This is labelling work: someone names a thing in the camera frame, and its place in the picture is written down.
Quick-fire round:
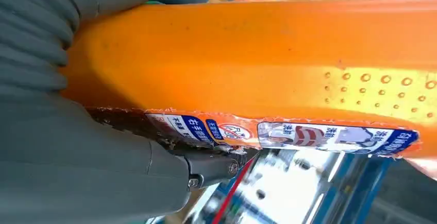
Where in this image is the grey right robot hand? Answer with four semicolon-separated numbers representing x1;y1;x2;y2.
0;0;260;224

